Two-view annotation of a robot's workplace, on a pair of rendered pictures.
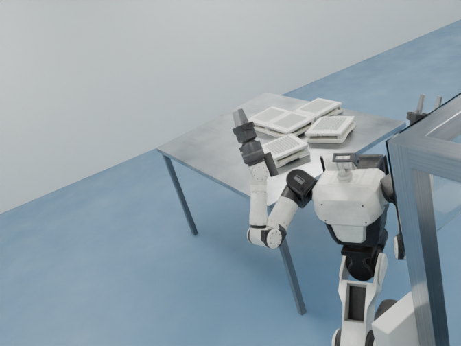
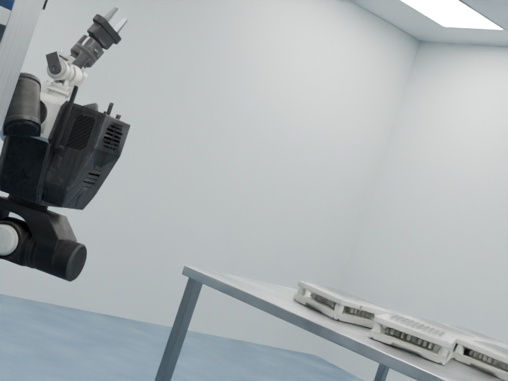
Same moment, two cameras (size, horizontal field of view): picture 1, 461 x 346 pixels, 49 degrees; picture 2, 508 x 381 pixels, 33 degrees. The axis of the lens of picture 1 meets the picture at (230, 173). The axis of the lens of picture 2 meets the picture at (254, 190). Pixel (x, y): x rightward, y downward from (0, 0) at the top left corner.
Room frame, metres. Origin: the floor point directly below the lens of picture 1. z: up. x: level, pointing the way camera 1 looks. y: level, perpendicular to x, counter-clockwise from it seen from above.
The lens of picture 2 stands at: (1.31, -3.00, 1.14)
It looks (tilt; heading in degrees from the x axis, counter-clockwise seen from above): 0 degrees down; 67
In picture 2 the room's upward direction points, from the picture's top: 18 degrees clockwise
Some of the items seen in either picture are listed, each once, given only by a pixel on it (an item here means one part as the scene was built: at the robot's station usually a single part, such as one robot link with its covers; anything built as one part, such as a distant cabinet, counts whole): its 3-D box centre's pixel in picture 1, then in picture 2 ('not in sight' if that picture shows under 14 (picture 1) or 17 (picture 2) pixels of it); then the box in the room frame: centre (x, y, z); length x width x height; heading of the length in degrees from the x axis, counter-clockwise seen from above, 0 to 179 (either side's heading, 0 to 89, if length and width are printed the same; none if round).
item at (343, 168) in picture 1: (341, 165); (63, 76); (1.73, -0.42, 1.30); 0.10 x 0.07 x 0.09; 54
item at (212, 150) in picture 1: (267, 138); (417, 342); (3.29, -0.32, 0.82); 1.50 x 1.10 x 0.04; 25
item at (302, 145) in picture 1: (282, 147); (344, 298); (2.91, -0.36, 0.90); 0.25 x 0.24 x 0.02; 102
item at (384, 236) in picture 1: (367, 246); (38, 237); (1.80, -0.48, 0.83); 0.28 x 0.13 x 0.18; 144
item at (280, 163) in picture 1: (284, 153); (339, 311); (2.91, -0.36, 0.85); 0.24 x 0.24 x 0.02; 12
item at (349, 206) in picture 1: (355, 199); (59, 147); (1.78, -0.46, 1.10); 0.34 x 0.30 x 0.36; 54
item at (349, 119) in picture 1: (329, 125); (416, 329); (2.99, -0.70, 0.90); 0.25 x 0.24 x 0.02; 139
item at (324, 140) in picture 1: (331, 132); (411, 344); (2.99, -0.70, 0.85); 0.24 x 0.24 x 0.02; 49
